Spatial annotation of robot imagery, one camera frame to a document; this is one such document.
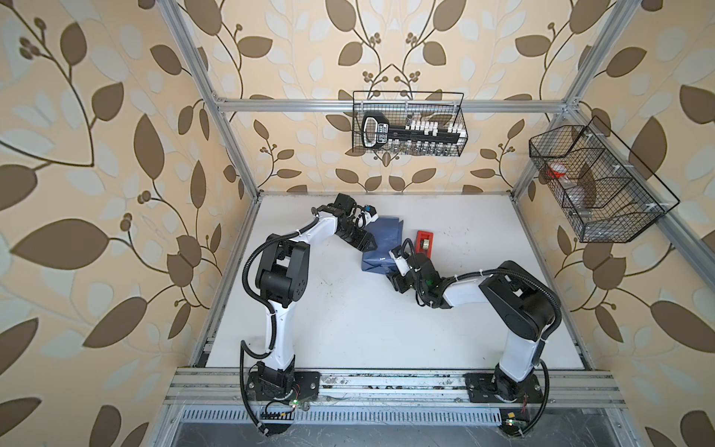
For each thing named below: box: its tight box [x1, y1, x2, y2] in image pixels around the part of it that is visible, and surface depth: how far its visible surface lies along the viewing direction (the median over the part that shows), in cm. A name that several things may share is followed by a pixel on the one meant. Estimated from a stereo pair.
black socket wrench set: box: [361, 113, 468, 154], surface depth 85 cm
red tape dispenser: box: [415, 230, 435, 259], surface depth 98 cm
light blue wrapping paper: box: [361, 216, 404, 274], surface depth 96 cm
